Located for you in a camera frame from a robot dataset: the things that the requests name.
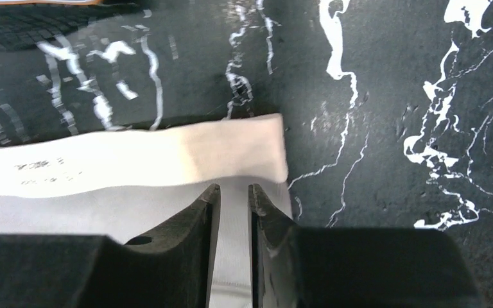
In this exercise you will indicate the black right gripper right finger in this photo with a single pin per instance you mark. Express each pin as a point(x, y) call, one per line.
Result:
point(296, 266)

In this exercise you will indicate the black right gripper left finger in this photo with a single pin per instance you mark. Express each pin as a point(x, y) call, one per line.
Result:
point(170, 265)

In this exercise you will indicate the grey beige underwear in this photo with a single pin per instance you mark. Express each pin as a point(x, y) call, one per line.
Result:
point(122, 184)

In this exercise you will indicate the black striped underwear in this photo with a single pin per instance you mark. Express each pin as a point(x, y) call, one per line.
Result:
point(23, 25)

